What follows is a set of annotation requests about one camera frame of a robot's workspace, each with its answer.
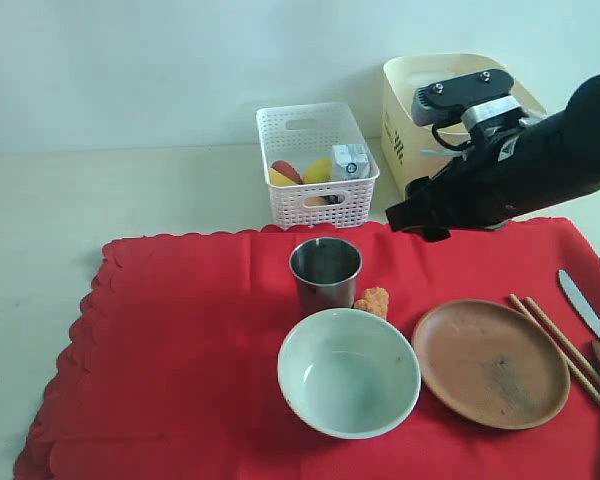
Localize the yellow round fruit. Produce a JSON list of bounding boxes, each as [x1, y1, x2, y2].
[[302, 157, 332, 184]]

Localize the brown oval plate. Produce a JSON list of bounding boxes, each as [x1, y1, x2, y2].
[[411, 299, 571, 430]]

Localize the white woven plastic basket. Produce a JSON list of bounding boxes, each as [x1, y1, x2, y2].
[[256, 102, 379, 229]]

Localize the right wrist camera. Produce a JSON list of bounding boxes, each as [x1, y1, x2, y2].
[[411, 69, 521, 129]]

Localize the pale green bowl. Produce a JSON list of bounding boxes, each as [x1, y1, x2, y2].
[[277, 308, 421, 440]]

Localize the orange cheese wedge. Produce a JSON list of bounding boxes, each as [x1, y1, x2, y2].
[[268, 168, 297, 187]]

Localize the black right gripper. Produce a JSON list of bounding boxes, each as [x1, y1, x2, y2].
[[385, 135, 525, 242]]

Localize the red scalloped table cloth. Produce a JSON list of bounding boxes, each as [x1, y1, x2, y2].
[[14, 218, 600, 479]]

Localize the silver table knife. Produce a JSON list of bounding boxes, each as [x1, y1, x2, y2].
[[557, 270, 600, 340]]

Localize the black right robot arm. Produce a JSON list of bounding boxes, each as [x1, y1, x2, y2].
[[386, 69, 600, 241]]

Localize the cream plastic bin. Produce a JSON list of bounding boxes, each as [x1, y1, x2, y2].
[[381, 53, 549, 201]]

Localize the red sausage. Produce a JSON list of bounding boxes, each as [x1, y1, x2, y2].
[[271, 160, 303, 184]]

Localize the orange fried nugget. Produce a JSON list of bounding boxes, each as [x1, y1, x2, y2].
[[353, 287, 389, 320]]

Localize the white blue milk carton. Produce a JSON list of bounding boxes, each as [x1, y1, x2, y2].
[[331, 144, 371, 181]]

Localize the wooden chopstick left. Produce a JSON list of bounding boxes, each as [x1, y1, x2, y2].
[[508, 294, 600, 407]]

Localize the stainless steel cup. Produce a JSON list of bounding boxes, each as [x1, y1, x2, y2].
[[289, 236, 362, 316]]

